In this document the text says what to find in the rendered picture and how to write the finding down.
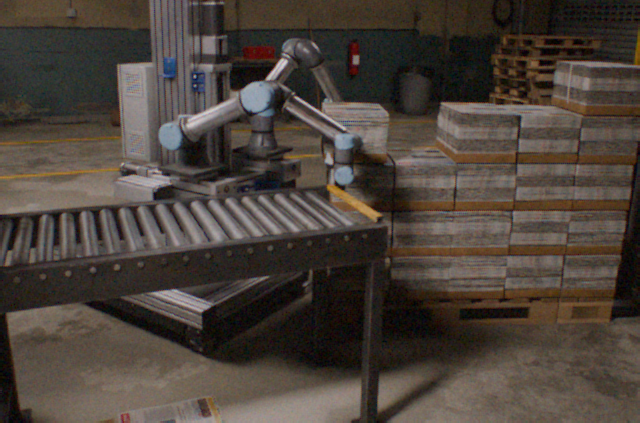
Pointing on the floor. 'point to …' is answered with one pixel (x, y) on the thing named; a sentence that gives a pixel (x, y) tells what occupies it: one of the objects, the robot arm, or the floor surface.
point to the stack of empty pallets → (532, 62)
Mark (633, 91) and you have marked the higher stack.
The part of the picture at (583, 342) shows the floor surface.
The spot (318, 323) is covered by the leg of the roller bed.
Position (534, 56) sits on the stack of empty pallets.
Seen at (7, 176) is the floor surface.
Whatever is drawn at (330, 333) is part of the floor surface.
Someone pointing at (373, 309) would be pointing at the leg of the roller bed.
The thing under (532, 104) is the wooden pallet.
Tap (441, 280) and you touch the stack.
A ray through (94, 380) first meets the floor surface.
